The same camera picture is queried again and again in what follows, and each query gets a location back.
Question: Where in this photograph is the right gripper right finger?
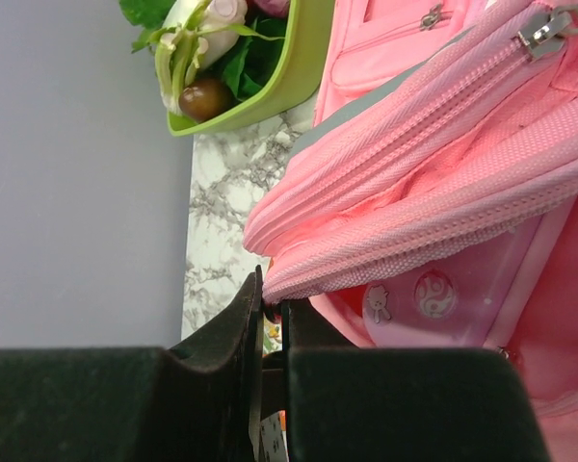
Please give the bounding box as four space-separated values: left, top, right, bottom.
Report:
281 300 550 461

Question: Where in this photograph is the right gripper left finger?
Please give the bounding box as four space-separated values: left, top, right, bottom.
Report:
0 270 263 461

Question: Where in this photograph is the pink student backpack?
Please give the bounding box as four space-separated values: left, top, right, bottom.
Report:
244 1 578 461

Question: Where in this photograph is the pink pencil case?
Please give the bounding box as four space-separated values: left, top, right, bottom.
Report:
362 214 558 347

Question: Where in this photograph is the orange treehouse book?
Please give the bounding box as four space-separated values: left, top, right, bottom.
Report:
259 317 289 461

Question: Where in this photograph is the brown toy mushroom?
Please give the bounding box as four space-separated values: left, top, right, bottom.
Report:
178 77 234 123

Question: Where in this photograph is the green plastic tray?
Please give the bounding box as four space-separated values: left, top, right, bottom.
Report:
168 1 334 137

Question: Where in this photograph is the purple toy vegetable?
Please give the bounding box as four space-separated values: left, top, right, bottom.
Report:
250 0 291 18

